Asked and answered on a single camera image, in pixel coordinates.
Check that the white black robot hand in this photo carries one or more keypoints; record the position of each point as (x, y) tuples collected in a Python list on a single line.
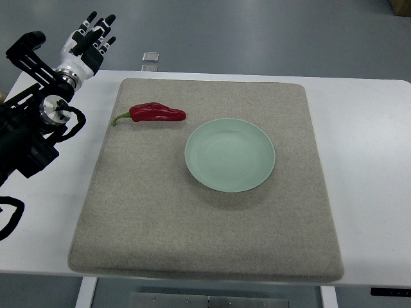
[(83, 53)]

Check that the red chili pepper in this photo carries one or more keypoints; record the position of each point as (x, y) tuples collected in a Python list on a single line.
[(152, 111)]

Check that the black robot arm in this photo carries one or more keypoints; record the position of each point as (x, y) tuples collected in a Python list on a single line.
[(37, 118)]

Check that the light green plate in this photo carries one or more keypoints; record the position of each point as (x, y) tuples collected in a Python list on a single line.
[(229, 155)]

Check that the beige felt mat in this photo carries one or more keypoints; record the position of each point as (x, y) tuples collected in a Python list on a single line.
[(145, 215)]

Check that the white table leg left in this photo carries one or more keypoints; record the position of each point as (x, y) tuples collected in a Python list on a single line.
[(86, 292)]

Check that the white table leg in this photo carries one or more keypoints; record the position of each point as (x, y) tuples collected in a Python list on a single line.
[(329, 297), (86, 292)]

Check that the brown cardboard box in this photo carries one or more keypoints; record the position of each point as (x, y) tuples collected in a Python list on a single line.
[(401, 7)]

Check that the white table leg right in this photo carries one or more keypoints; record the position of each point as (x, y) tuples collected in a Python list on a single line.
[(329, 297)]

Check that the black table control panel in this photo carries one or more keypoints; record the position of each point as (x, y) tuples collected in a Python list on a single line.
[(390, 292)]

